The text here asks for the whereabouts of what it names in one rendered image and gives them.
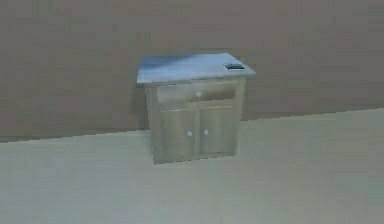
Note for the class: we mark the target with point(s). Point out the small black flat phone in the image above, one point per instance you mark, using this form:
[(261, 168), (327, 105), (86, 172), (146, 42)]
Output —
[(235, 66)]

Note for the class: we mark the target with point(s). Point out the beige cupboard with blue-grey top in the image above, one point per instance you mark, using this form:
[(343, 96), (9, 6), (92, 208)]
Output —
[(193, 126)]

